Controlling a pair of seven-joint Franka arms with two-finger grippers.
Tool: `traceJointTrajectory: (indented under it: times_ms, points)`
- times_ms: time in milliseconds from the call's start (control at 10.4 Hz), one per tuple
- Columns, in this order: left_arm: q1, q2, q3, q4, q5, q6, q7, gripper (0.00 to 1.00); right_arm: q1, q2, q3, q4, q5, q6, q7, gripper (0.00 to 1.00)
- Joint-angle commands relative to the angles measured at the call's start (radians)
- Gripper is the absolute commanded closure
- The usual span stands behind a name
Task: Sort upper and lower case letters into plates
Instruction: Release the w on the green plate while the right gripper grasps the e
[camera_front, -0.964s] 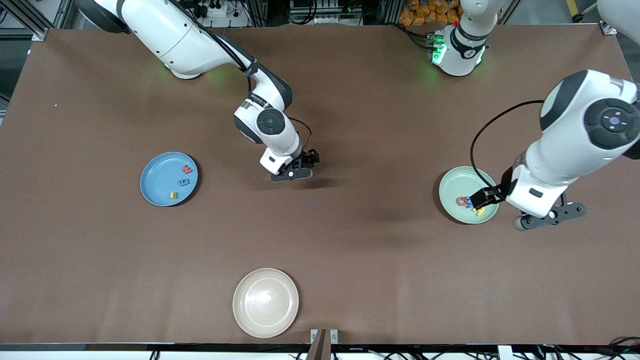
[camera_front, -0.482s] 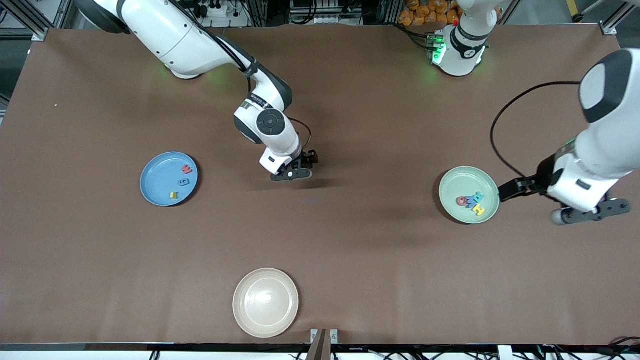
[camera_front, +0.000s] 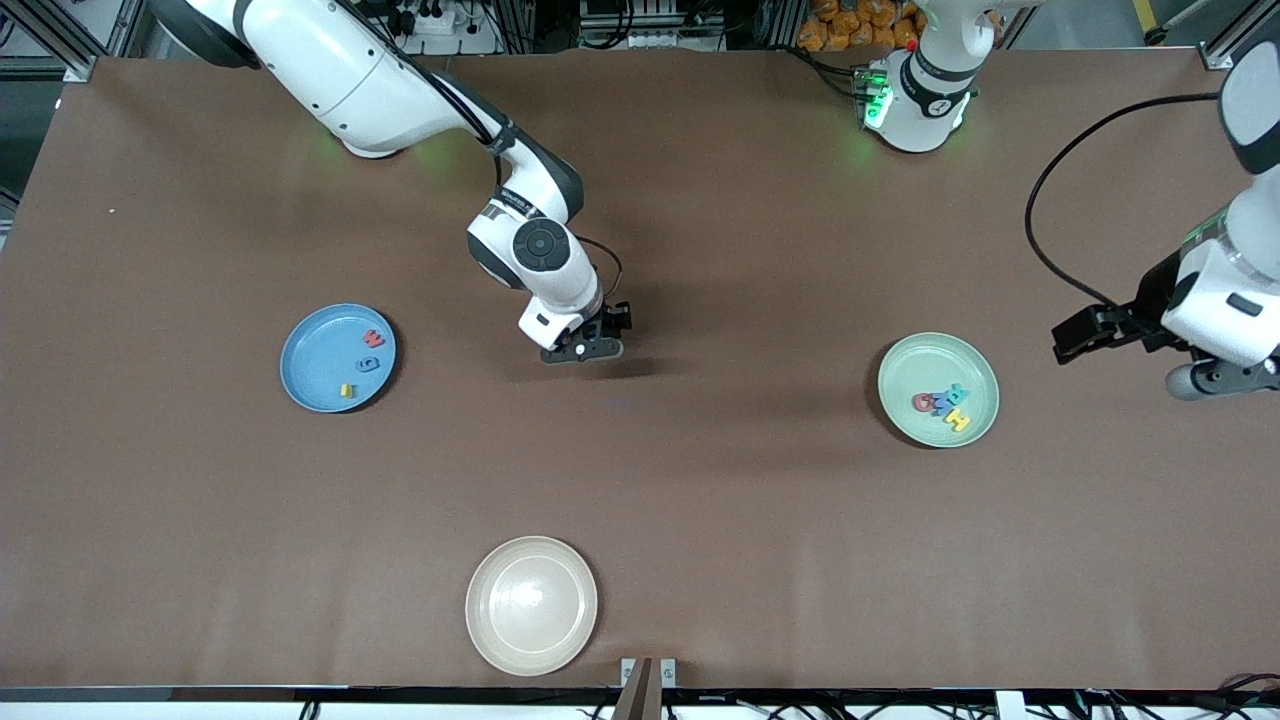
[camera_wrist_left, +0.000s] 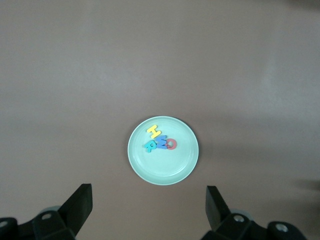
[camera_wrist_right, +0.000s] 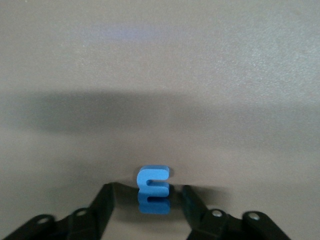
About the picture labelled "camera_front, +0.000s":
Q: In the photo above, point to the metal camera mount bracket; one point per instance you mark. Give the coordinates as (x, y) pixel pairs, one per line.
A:
(640, 690)

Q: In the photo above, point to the grey equipment rack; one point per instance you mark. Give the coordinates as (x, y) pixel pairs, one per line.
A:
(650, 20)

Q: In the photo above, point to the pinkish red lowercase w letter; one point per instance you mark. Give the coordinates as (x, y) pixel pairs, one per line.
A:
(374, 339)

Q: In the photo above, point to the white power strip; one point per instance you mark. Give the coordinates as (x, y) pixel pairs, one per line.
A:
(450, 45)

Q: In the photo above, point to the red capital Q letter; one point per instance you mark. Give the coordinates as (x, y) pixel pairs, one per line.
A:
(916, 403)

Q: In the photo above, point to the blue plate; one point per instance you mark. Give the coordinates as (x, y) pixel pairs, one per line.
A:
(320, 350)

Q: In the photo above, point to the orange packaged goods pile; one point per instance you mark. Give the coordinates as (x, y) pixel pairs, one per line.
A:
(850, 25)

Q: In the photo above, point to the beige plate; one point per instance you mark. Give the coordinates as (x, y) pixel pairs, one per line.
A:
(530, 605)

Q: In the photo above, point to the teal capital R letter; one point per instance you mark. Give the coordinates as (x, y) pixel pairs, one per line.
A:
(962, 390)

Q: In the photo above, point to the blue lowercase g letter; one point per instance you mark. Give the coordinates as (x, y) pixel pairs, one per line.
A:
(362, 362)

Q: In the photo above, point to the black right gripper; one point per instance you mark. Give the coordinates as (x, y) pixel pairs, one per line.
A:
(611, 318)

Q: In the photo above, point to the yellow capital H letter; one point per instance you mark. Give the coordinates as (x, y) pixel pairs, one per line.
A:
(957, 420)

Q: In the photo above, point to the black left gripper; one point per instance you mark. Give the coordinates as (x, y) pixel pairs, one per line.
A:
(1143, 312)

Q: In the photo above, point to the blue capital W letter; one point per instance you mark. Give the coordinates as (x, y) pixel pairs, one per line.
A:
(941, 405)

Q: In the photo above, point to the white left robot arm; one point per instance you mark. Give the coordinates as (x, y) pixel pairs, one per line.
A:
(925, 110)

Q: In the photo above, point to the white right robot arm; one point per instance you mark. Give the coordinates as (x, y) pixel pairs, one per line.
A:
(350, 70)

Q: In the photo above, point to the pale green plate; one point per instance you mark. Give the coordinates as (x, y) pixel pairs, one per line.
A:
(920, 365)

